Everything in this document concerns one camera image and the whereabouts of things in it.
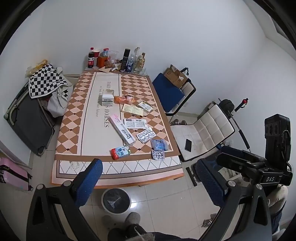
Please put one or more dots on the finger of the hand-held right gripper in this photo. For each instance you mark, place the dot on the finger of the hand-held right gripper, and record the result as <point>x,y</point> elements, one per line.
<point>240,158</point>
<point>192,176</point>

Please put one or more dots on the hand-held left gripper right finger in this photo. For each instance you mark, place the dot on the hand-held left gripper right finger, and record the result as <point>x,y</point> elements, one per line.
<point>209,183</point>

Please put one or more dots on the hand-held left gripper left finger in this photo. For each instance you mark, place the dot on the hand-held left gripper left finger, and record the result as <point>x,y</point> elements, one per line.
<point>89,183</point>

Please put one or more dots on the white trash bin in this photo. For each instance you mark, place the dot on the white trash bin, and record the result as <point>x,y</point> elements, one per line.
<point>115,201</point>

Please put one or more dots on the small silver blister pack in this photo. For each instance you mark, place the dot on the small silver blister pack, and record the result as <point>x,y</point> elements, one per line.
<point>158,155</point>

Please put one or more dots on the red and blue drink carton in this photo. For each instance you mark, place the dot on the red and blue drink carton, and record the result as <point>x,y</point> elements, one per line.
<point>120,152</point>

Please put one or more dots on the blue foil packet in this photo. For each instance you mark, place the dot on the blue foil packet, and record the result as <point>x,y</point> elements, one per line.
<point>159,144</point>

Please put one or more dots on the large silver blister pack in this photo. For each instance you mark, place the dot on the large silver blister pack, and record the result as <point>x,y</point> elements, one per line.
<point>145,135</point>

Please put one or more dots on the long pink and white box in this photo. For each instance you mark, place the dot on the long pink and white box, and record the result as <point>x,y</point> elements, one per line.
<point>121,129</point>

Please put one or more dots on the white medicine box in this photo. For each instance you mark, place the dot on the white medicine box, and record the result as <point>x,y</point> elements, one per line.
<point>135,123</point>

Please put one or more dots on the white barcode box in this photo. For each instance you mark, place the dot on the white barcode box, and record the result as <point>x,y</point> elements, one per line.
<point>145,106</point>

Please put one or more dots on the white cardboard box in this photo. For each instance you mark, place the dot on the white cardboard box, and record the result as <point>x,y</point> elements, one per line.
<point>108,97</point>

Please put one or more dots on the person's right forearm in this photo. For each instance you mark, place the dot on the person's right forearm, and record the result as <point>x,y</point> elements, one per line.
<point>278,194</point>

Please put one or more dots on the black smartphone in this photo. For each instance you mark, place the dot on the black smartphone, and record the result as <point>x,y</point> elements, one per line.
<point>188,145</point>

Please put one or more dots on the white padded chair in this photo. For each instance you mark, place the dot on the white padded chair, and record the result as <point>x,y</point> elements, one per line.
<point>215,125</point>

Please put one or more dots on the table with diamond tablecloth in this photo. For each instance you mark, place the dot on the table with diamond tablecloth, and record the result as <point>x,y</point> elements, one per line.
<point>92,129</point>

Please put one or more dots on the black exercise equipment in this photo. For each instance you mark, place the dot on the black exercise equipment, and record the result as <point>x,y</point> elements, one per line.
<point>227,104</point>

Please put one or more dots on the metal dumbbell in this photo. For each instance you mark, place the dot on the metal dumbbell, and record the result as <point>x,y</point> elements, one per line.
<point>180,122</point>

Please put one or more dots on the grey fuzzy slipper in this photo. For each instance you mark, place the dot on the grey fuzzy slipper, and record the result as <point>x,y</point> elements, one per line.
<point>133,219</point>

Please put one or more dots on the person's legs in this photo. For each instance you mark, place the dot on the person's legs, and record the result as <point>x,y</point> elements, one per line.
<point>129,233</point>

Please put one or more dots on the pink suitcase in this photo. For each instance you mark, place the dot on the pink suitcase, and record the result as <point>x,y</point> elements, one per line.
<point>12,172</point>

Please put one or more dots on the open dark suitcase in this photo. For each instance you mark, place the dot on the open dark suitcase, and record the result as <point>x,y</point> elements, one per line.
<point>30,125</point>

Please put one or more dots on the white clothes pile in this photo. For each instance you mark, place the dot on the white clothes pile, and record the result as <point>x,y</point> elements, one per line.
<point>57,104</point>

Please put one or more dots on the pale yellow medicine box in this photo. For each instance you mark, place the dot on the pale yellow medicine box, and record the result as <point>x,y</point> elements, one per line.
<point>132,109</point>

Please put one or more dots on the orange plastic packet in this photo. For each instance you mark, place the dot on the orange plastic packet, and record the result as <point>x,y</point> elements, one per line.
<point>124,99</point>

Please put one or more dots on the open cardboard box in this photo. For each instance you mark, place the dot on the open cardboard box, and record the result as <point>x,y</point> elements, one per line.
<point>175,75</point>

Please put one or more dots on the black and white checkered cloth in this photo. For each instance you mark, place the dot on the black and white checkered cloth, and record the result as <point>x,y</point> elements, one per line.
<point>47,80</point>

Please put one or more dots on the brown cardboard piece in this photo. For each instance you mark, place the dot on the brown cardboard piece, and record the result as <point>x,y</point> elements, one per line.
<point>103,69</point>

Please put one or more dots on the orange carton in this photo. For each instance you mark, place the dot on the orange carton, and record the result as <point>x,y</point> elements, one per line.
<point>101,61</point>

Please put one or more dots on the cola bottle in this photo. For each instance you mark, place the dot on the cola bottle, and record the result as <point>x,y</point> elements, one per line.
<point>91,59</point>

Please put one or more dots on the gold cap liquor bottle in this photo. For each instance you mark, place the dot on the gold cap liquor bottle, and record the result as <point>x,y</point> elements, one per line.
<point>139,63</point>

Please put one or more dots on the blue label water bottle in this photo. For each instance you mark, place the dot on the blue label water bottle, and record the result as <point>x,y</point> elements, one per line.
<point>130,64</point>

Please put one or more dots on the red paper cup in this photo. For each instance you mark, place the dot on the red paper cup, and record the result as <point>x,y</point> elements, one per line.
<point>96,57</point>

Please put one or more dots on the clear plastic snack bag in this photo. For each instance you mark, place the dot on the clear plastic snack bag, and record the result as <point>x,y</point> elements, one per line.
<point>112,59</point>

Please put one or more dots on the yellow plastic bag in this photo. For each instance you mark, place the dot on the yellow plastic bag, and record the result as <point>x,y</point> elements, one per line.
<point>38,66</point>

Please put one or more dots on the black spray can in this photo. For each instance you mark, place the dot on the black spray can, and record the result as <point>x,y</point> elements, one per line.
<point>125,60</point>

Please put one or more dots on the clear glass bottle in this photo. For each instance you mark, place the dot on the clear glass bottle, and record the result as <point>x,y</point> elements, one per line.
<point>136,53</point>

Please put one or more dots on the black frame white chair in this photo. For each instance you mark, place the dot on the black frame white chair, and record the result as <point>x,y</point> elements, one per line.
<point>188,89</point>

